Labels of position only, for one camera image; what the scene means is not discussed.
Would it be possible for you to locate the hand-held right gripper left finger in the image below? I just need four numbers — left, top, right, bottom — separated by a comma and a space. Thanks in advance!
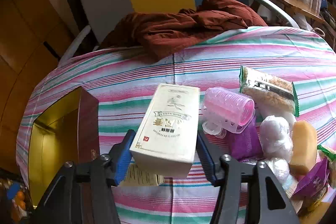
34, 130, 137, 224

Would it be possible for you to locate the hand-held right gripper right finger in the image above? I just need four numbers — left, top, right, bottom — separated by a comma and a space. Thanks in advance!
196, 132, 301, 224

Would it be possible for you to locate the small white green box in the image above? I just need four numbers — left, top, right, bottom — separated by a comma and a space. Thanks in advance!
122, 164, 164, 186

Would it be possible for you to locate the purple pouch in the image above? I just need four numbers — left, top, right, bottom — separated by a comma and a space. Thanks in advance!
225, 118, 264, 161

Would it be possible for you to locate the cream cardboard box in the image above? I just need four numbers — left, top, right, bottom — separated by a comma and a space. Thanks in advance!
129, 84, 201, 179

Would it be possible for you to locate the pink plastic bottle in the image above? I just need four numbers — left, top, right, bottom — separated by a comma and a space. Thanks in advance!
202, 88, 256, 138

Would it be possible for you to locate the gold tin box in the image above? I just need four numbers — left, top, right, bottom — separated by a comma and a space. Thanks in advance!
28, 87, 100, 209

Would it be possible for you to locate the white plastic bag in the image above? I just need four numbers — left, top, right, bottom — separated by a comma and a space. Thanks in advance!
259, 115, 294, 163
265, 157, 297, 198

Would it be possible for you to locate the rice cracker snack packet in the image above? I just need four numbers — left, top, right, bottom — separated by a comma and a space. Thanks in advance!
239, 66, 300, 117

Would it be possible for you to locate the yellow sponge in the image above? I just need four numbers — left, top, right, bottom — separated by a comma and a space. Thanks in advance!
288, 120, 318, 176

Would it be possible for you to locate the green-edged snack packet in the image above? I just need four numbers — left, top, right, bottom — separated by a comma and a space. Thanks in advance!
317, 145, 336, 164

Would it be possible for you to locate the purple snack packet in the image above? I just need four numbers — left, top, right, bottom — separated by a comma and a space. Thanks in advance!
293, 157, 330, 199

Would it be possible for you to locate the maroon jacket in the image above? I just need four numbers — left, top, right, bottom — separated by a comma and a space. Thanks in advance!
101, 0, 268, 62

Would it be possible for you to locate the wooden wardrobe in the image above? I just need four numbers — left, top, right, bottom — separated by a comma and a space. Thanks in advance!
0, 0, 75, 174

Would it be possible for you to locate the white bed rail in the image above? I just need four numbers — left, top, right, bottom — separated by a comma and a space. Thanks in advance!
59, 26, 91, 62

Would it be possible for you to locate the grey bed rail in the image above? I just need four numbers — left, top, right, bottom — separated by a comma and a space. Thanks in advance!
247, 0, 300, 28

